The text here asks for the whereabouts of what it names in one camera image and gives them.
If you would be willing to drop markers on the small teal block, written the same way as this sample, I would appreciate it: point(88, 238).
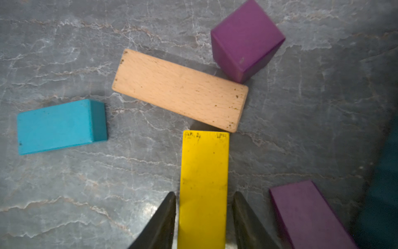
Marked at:
point(61, 126)

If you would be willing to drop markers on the purple wedge block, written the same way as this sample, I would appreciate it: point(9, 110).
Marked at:
point(306, 220)

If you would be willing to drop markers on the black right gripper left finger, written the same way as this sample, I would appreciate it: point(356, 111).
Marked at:
point(159, 232)

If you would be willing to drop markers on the long yellow block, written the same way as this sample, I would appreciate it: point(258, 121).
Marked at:
point(203, 190)

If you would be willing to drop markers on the natural wood block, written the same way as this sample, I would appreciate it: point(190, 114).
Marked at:
point(206, 98)

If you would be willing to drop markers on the purple cube block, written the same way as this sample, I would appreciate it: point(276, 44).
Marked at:
point(245, 42)

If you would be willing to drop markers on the teal plastic bin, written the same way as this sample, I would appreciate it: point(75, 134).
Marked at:
point(377, 223)

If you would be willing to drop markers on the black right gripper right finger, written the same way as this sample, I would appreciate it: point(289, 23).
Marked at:
point(249, 232)

